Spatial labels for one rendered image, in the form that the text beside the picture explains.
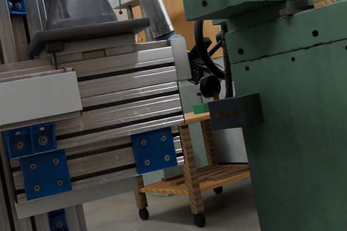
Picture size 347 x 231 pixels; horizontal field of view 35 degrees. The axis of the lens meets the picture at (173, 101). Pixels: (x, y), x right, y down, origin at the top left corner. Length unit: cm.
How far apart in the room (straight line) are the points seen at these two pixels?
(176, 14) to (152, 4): 241
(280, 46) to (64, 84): 66
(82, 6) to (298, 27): 56
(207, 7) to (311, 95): 34
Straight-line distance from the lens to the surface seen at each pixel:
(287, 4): 145
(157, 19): 189
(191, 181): 266
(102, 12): 112
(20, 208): 122
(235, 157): 401
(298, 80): 142
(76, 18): 110
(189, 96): 382
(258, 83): 149
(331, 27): 136
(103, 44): 111
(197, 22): 174
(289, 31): 142
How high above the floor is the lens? 66
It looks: 1 degrees down
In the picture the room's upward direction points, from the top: 11 degrees counter-clockwise
